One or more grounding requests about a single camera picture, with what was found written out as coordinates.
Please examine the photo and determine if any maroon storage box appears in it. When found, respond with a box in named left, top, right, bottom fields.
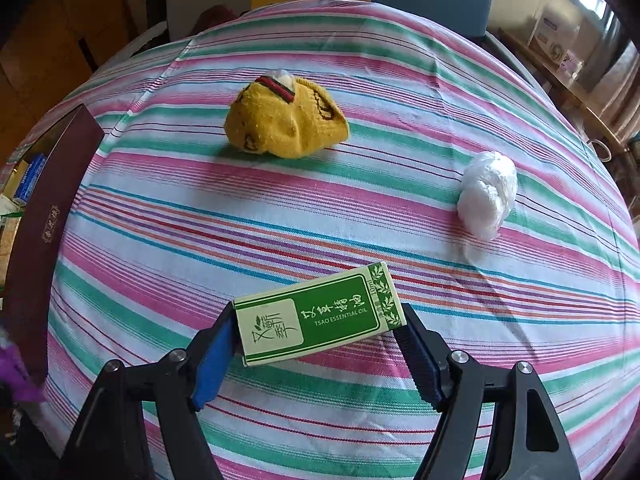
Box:
left=0, top=104, right=106, bottom=376

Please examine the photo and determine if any yellow knitted sock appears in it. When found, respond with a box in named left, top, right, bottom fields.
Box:
left=223, top=69, right=349, bottom=160

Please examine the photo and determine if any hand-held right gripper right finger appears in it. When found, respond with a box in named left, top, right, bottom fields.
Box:
left=392, top=302, right=583, bottom=480

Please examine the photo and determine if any dark red cloth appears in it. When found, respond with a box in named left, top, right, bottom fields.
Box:
left=192, top=5, right=246, bottom=36

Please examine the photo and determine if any white plastic bag ball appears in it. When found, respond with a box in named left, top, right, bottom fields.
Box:
left=457, top=151, right=518, bottom=241

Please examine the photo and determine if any wooden cabinet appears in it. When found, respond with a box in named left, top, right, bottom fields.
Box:
left=0, top=0, right=168, bottom=161

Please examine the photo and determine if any blue tissue pack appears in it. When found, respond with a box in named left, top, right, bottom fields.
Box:
left=15, top=155, right=48, bottom=198

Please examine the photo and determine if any beige curtain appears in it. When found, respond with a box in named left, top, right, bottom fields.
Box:
left=592, top=15, right=640, bottom=141

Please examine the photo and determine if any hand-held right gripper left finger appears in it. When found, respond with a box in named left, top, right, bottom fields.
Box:
left=60, top=302, right=240, bottom=480

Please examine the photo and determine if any purple crumpled plastic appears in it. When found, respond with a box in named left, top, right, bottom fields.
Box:
left=0, top=330, right=43, bottom=403

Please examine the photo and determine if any green and white carton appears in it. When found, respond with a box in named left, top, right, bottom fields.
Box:
left=233, top=261, right=407, bottom=368

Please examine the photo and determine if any grey metal tube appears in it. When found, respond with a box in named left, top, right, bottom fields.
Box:
left=482, top=31, right=551, bottom=93

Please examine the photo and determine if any wooden side table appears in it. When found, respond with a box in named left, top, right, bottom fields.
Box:
left=497, top=27, right=640, bottom=161

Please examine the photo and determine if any striped tablecloth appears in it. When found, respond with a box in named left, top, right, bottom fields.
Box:
left=0, top=0, right=640, bottom=480

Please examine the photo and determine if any white cardboard box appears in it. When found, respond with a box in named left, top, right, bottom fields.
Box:
left=530, top=2, right=581, bottom=63

